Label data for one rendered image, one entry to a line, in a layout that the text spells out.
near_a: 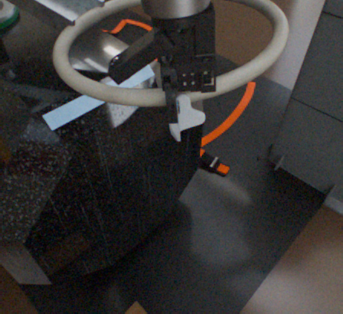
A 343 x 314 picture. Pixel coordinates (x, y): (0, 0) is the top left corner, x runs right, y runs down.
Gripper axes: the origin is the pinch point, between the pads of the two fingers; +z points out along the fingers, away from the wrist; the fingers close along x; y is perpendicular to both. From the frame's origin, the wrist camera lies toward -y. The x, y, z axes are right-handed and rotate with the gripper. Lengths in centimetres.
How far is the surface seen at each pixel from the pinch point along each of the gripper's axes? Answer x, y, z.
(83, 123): 15.7, -22.3, 10.6
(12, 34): 46, -45, 1
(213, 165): 66, 14, 83
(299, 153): 62, 53, 76
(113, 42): 42.9, -16.6, 4.0
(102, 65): 31.8, -18.4, 4.6
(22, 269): 0, -48, 49
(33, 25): 52, -41, 1
